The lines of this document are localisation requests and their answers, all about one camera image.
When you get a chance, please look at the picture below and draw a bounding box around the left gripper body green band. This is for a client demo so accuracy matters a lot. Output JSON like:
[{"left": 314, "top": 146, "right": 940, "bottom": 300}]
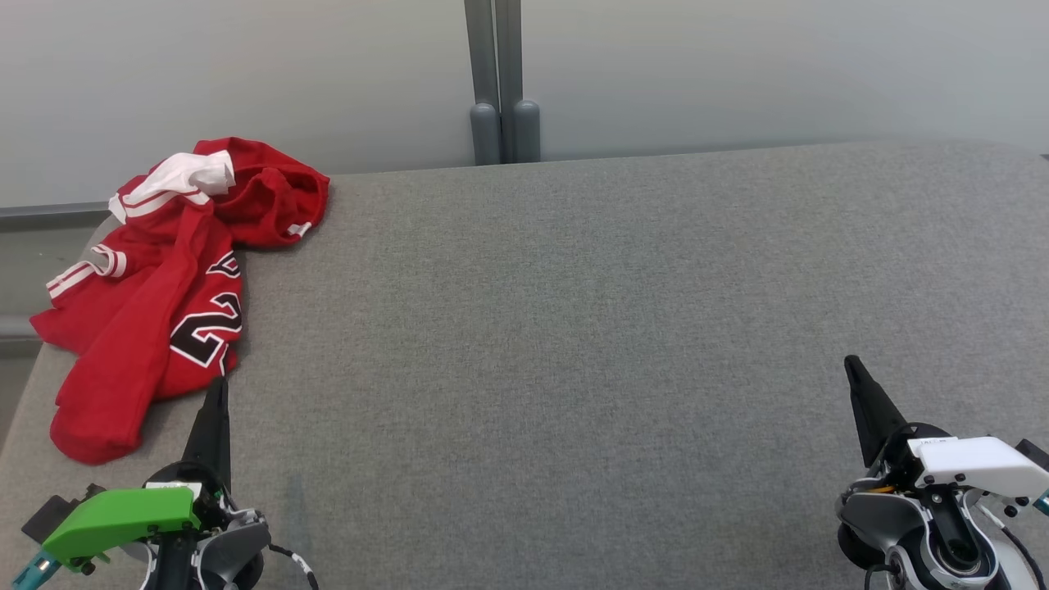
[{"left": 41, "top": 461, "right": 234, "bottom": 568}]

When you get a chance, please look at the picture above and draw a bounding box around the red basketball jersey number 23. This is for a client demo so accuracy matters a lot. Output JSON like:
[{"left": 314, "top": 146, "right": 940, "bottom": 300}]
[{"left": 31, "top": 152, "right": 247, "bottom": 465}]

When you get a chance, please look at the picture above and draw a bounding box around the red shorts white trim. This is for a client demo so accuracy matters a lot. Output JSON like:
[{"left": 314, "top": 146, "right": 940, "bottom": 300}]
[{"left": 194, "top": 137, "right": 330, "bottom": 249}]

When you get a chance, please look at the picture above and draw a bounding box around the grey flat wall rail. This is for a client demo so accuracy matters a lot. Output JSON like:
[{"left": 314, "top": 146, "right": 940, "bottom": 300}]
[{"left": 0, "top": 202, "right": 111, "bottom": 232}]

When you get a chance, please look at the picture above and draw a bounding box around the left arm cable teal plug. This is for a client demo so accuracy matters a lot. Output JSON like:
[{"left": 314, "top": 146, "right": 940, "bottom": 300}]
[{"left": 12, "top": 551, "right": 60, "bottom": 590}]

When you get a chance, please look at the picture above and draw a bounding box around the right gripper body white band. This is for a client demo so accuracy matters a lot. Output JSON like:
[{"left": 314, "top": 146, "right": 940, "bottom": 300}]
[{"left": 870, "top": 422, "right": 1049, "bottom": 497}]

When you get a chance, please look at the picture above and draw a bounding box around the left arm black white-marked cable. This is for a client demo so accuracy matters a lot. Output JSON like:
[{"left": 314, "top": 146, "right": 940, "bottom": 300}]
[{"left": 266, "top": 542, "right": 320, "bottom": 590}]

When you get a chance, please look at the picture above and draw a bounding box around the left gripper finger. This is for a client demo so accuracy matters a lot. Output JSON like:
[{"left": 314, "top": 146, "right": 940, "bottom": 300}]
[{"left": 182, "top": 375, "right": 233, "bottom": 492}]

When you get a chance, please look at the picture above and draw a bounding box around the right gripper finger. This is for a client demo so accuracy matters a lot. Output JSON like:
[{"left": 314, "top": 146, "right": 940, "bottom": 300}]
[{"left": 844, "top": 355, "right": 907, "bottom": 470}]

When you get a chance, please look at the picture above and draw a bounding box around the grey fabric sofa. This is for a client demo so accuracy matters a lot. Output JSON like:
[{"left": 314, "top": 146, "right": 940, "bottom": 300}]
[{"left": 0, "top": 139, "right": 1049, "bottom": 590}]

